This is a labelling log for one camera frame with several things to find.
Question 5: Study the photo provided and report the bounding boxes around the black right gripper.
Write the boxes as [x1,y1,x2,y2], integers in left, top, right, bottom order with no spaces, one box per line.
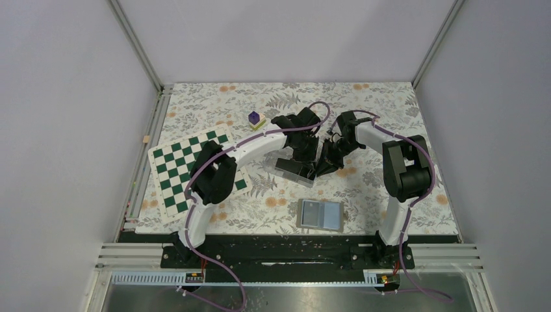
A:
[313,138,362,178]

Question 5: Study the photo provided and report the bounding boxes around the clear acrylic card tray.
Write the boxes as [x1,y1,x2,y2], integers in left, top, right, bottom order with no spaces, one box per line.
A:
[263,149,316,188]

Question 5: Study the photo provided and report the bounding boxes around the grey card holder wallet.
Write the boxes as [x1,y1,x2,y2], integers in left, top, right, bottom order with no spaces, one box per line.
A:
[296,199,344,233]

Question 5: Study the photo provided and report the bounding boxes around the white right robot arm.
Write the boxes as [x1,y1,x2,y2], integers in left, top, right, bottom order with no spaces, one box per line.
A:
[316,110,436,270]

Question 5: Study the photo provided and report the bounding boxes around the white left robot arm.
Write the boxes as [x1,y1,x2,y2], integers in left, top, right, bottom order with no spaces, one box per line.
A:
[172,107,327,267]

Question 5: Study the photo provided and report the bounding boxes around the floral table cloth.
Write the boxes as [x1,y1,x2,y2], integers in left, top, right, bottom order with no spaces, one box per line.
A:
[136,81,460,237]

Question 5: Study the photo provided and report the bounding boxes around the purple yellow cube stack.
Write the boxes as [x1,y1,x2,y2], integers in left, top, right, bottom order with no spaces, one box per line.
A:
[248,111,266,131]

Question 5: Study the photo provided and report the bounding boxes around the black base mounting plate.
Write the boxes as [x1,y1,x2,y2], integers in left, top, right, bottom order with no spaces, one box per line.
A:
[160,234,397,281]

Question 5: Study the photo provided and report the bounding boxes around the green white chessboard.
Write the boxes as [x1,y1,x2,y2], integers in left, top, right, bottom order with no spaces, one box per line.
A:
[147,123,233,223]

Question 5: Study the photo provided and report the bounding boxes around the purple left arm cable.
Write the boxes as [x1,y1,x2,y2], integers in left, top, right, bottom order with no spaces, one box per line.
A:
[176,101,332,312]

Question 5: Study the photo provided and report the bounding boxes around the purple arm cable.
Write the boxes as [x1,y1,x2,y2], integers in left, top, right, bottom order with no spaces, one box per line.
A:
[176,101,332,312]
[331,110,455,305]

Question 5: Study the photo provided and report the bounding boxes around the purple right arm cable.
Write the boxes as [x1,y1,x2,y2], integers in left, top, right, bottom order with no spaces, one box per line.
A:
[331,110,455,305]

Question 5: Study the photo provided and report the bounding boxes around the grey slotted cable duct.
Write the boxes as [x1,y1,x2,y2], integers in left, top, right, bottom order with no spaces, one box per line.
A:
[110,270,400,287]

